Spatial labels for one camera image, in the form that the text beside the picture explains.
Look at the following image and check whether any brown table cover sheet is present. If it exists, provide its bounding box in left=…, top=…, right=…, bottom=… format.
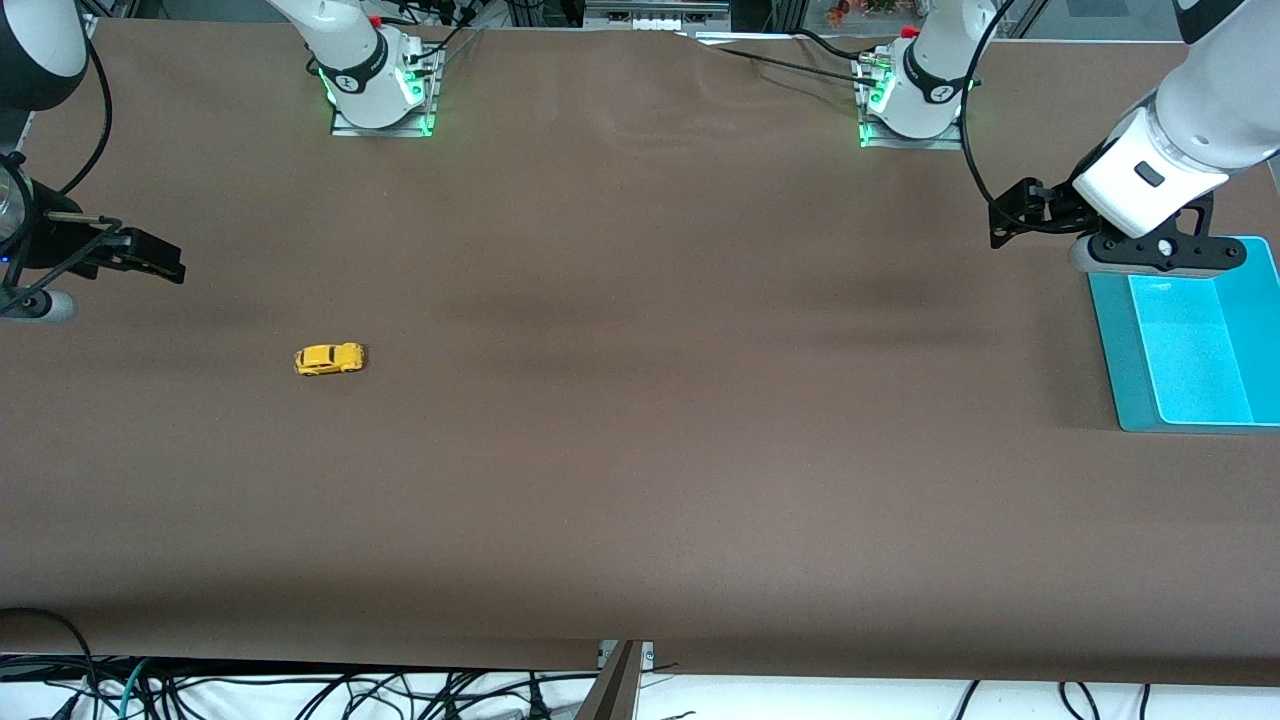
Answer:
left=0, top=18, right=1280, bottom=691

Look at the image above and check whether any grey metal support beam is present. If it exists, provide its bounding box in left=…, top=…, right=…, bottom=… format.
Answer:
left=575, top=640, right=656, bottom=720

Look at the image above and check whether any yellow toy beetle car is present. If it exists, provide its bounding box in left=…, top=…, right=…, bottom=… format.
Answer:
left=293, top=342, right=367, bottom=377

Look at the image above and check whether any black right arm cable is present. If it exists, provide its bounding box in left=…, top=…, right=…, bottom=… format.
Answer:
left=55, top=35, right=113, bottom=198

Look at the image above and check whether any aluminium frame with white connectors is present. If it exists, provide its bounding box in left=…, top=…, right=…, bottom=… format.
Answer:
left=585, top=0, right=731, bottom=31

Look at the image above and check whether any black cable across table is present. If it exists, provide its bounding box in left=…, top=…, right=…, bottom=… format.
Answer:
left=680, top=30, right=886, bottom=91

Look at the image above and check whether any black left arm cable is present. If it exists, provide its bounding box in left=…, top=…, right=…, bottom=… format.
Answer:
left=958, top=0, right=1051, bottom=211

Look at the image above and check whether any black looped floor cable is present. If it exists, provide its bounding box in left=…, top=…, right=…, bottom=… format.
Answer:
left=0, top=606, right=98, bottom=701

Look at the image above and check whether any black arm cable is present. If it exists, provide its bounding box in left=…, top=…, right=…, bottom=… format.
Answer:
left=958, top=0, right=1051, bottom=211
left=55, top=35, right=113, bottom=198

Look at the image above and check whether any teal plastic bin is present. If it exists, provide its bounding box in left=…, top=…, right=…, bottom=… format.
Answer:
left=1087, top=236, right=1280, bottom=434

